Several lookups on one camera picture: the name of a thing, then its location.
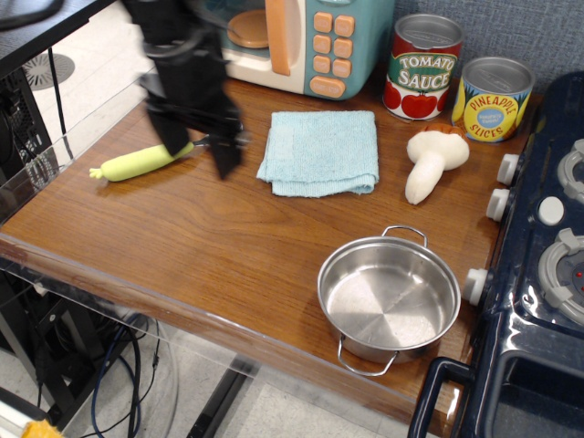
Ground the black braided cable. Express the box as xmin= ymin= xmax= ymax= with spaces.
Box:
xmin=0 ymin=0 xmax=65 ymax=32

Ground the black computer tower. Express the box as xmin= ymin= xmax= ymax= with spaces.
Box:
xmin=1 ymin=68 xmax=51 ymax=183

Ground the tomato sauce can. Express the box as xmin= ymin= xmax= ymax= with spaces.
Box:
xmin=383 ymin=14 xmax=464 ymax=120

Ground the white plush mushroom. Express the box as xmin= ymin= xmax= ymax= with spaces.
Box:
xmin=405 ymin=123 xmax=470 ymax=204

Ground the blue floor cable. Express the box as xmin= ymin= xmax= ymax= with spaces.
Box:
xmin=90 ymin=314 xmax=161 ymax=438

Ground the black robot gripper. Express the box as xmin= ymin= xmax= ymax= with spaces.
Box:
xmin=141 ymin=40 xmax=245 ymax=180

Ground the teal toy microwave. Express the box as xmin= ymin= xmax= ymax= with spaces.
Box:
xmin=201 ymin=1 xmax=394 ymax=100

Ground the pineapple slices can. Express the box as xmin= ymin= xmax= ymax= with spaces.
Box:
xmin=451 ymin=57 xmax=535 ymax=143

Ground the black table leg frame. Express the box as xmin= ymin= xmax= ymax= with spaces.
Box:
xmin=186 ymin=358 xmax=258 ymax=438

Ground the clear acrylic table guard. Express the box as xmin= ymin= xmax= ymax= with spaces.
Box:
xmin=0 ymin=45 xmax=256 ymax=380

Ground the dark blue toy stove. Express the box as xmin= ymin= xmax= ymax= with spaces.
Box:
xmin=409 ymin=72 xmax=583 ymax=437

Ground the green handled ice cream scoop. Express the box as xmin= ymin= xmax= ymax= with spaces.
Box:
xmin=89 ymin=136 xmax=210 ymax=183

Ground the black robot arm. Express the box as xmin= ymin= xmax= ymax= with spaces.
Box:
xmin=123 ymin=1 xmax=245 ymax=179

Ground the stainless steel pot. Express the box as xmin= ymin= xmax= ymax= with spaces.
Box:
xmin=317 ymin=225 xmax=462 ymax=377

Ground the light blue folded cloth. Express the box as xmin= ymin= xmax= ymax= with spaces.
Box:
xmin=256 ymin=110 xmax=380 ymax=198

